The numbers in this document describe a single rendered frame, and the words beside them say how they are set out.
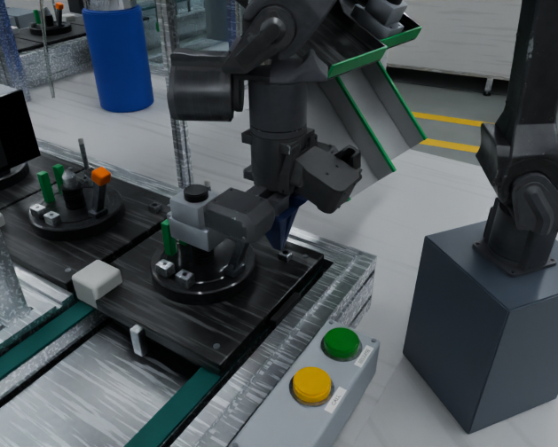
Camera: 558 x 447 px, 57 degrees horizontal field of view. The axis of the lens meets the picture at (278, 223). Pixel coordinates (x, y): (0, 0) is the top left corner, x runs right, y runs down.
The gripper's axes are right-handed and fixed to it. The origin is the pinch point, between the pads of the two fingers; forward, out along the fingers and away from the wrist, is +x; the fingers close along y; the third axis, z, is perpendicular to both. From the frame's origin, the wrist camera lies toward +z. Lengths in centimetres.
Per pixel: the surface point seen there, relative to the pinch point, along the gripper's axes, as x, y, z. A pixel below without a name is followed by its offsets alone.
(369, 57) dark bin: -11.4, 28.6, -2.9
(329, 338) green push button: 11.5, -2.3, 8.4
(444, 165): 23, 71, 1
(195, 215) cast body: 1.3, -2.3, -10.3
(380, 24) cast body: -13.8, 37.9, -5.6
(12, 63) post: 11, 44, -119
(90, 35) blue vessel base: 1, 52, -93
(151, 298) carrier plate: 11.7, -8.2, -13.9
